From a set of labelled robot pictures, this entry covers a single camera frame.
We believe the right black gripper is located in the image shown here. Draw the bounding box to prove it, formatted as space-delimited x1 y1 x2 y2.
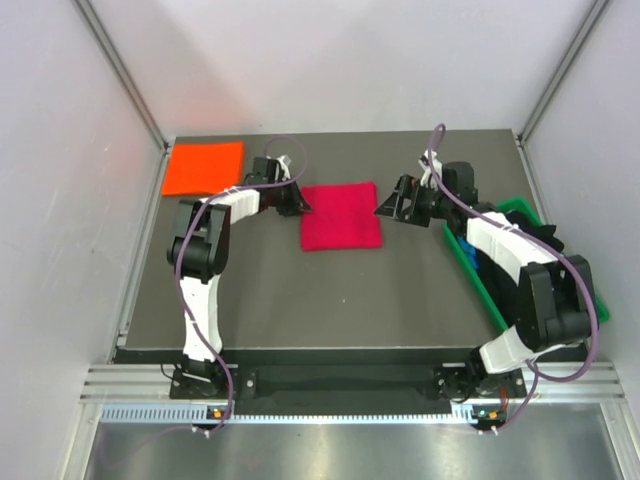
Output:
373 175 453 228

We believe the red t shirt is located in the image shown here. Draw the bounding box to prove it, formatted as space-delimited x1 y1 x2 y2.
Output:
300 182 383 252

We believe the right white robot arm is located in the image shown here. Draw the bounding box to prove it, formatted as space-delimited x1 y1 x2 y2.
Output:
374 159 599 396

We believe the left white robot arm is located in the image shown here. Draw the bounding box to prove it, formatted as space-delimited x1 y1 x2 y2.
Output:
167 155 312 398

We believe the blue t shirt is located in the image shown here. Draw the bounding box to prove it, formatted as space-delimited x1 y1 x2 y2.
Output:
458 237 479 270

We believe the folded orange t shirt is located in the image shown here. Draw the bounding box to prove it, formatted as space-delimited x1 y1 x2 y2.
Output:
161 142 245 196

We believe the green plastic tray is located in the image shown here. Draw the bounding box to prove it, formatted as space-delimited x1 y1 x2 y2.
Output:
445 197 609 350

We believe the black t shirt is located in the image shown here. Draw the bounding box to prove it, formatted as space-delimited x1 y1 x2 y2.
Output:
476 210 565 327

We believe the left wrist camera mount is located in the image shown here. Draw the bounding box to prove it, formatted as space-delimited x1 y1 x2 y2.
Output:
275 155 293 184

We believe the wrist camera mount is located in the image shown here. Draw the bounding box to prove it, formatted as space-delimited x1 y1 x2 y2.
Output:
275 155 293 184
419 149 442 190

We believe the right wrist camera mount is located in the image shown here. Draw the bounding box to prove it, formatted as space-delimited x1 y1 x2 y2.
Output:
419 149 442 190

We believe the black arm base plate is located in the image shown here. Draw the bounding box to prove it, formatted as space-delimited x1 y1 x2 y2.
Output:
112 347 526 414

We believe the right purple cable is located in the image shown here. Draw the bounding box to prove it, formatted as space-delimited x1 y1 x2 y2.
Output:
424 123 601 436

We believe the slotted grey cable duct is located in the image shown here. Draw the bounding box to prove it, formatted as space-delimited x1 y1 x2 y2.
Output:
99 403 506 426

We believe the right aluminium frame post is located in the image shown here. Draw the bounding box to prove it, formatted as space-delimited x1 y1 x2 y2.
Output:
516 0 612 147

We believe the aluminium frame post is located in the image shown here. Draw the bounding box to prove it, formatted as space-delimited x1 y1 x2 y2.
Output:
70 0 170 152
516 0 612 147

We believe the left aluminium frame post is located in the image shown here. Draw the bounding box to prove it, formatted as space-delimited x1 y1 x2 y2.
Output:
70 0 170 152

